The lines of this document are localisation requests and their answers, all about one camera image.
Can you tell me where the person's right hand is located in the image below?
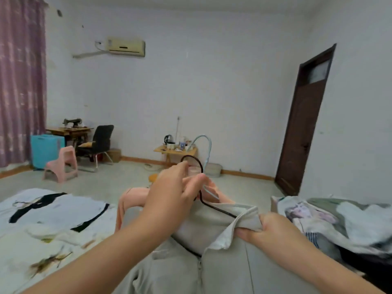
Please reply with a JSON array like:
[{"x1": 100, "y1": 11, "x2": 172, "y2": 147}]
[{"x1": 235, "y1": 212, "x2": 304, "y2": 262}]

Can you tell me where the person's left hand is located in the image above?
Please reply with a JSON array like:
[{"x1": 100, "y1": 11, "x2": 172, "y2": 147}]
[{"x1": 139, "y1": 161, "x2": 210, "y2": 239}]

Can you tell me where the peach blazer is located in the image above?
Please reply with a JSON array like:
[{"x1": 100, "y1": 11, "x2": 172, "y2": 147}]
[{"x1": 116, "y1": 177, "x2": 235, "y2": 233}]

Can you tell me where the black wire hanger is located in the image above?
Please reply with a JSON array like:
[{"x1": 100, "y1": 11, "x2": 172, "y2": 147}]
[{"x1": 171, "y1": 155, "x2": 238, "y2": 258}]

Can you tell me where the teal hanger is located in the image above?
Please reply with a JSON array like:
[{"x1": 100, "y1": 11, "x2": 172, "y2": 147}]
[{"x1": 187, "y1": 134, "x2": 220, "y2": 200}]

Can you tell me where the light green zip sweatshirt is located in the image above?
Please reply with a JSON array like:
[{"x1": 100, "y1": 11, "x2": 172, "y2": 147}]
[{"x1": 113, "y1": 202, "x2": 319, "y2": 294}]

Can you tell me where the pile of black printed clothes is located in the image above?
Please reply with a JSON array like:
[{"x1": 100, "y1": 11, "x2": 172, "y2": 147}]
[{"x1": 306, "y1": 197, "x2": 392, "y2": 291}]

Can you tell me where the white printed t-shirt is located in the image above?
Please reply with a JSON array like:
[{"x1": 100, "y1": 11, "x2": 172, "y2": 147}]
[{"x1": 13, "y1": 194, "x2": 109, "y2": 232}]

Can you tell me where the black t-shirt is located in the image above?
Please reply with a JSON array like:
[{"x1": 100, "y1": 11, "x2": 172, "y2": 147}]
[{"x1": 8, "y1": 192, "x2": 110, "y2": 233}]

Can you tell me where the person's left forearm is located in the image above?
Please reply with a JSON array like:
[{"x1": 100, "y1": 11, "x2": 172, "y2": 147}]
[{"x1": 21, "y1": 209, "x2": 175, "y2": 294}]

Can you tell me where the person's right forearm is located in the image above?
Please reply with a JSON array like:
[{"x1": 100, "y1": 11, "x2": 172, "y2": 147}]
[{"x1": 275, "y1": 234, "x2": 385, "y2": 294}]

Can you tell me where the wooden folding table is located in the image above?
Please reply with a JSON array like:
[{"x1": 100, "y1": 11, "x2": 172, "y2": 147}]
[{"x1": 154, "y1": 145, "x2": 198, "y2": 167}]

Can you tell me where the grey plastic tray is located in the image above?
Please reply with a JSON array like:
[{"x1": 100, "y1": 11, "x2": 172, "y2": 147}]
[{"x1": 203, "y1": 163, "x2": 223, "y2": 178}]

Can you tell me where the black office chair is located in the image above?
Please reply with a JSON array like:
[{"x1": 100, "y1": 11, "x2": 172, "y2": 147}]
[{"x1": 76, "y1": 125, "x2": 114, "y2": 174}]

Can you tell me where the dark brown door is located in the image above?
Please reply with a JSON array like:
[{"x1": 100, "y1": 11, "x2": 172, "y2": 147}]
[{"x1": 274, "y1": 43, "x2": 337, "y2": 196}]

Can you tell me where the pink plastic chair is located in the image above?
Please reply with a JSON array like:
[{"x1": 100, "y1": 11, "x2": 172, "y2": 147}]
[{"x1": 42, "y1": 146, "x2": 79, "y2": 183}]

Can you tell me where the white leaf print quilt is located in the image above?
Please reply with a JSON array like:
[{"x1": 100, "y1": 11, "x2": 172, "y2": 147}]
[{"x1": 0, "y1": 188, "x2": 123, "y2": 294}]

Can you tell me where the purple curtain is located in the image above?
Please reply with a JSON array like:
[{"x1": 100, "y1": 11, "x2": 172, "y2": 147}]
[{"x1": 0, "y1": 0, "x2": 48, "y2": 169}]

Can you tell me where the beige wall air conditioner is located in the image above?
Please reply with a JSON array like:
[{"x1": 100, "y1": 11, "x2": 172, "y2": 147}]
[{"x1": 105, "y1": 36, "x2": 146, "y2": 58}]

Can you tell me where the white wall pipe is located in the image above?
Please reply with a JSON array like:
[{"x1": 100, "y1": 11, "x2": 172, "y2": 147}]
[{"x1": 72, "y1": 41, "x2": 108, "y2": 58}]

